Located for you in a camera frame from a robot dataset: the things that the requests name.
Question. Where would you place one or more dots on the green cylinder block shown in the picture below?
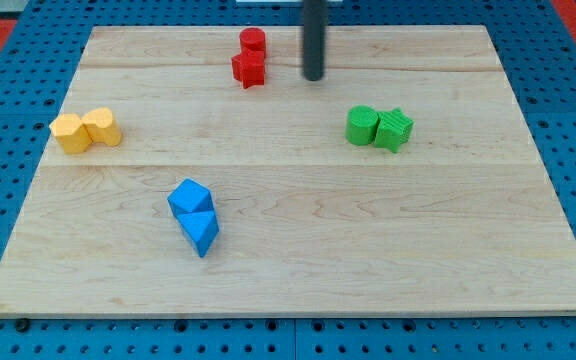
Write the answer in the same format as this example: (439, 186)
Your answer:
(361, 125)

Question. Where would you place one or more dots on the red star block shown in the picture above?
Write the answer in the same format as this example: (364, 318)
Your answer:
(248, 68)

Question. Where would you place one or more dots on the blue triangle block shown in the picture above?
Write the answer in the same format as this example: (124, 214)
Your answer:
(200, 229)

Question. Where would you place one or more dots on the yellow hexagon block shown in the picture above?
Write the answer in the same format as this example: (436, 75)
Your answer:
(70, 133)

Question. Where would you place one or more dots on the blue cube block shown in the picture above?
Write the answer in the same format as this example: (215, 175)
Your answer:
(190, 197)

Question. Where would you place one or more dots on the green star block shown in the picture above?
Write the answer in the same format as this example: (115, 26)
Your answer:
(394, 129)

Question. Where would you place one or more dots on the light wooden board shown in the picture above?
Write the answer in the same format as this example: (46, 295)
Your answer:
(462, 221)

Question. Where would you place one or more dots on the yellow heart block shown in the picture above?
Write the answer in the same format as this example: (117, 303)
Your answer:
(102, 126)

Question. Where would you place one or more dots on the red cylinder block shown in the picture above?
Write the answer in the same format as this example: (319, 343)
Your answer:
(253, 39)

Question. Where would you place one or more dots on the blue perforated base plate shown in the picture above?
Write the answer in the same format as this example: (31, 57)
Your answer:
(38, 62)

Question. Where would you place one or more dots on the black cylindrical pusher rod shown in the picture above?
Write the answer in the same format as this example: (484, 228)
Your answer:
(314, 22)

